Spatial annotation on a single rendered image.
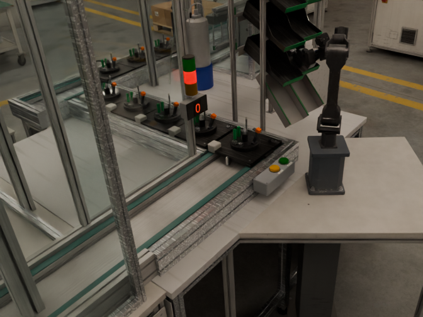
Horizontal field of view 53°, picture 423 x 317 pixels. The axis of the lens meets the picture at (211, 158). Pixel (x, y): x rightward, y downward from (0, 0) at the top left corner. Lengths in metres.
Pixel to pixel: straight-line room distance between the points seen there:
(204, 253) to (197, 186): 0.34
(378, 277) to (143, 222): 1.56
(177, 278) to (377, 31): 5.08
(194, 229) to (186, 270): 0.14
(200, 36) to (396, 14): 3.67
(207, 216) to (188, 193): 0.22
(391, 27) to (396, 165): 4.07
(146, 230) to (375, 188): 0.95
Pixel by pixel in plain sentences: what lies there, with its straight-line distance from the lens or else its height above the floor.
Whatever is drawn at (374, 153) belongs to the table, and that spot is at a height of 0.86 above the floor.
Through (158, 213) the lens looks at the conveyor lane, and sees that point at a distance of 1.67.
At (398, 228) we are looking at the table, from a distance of 1.73.
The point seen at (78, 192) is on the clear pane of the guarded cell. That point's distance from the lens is 1.09.
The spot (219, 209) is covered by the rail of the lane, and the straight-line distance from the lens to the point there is 1.61.
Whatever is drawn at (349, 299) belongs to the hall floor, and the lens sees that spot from 2.59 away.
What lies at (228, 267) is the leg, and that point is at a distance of 1.79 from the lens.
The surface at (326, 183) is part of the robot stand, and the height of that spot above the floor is 0.91.
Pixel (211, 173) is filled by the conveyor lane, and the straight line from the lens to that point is 1.85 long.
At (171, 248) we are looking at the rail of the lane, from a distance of 1.48.
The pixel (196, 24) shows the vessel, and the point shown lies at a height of 1.28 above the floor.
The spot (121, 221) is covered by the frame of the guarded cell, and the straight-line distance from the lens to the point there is 1.20.
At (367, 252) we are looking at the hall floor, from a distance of 2.87.
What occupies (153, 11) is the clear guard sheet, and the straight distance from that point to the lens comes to 1.59.
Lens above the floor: 1.95
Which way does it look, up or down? 32 degrees down
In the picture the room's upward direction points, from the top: 4 degrees counter-clockwise
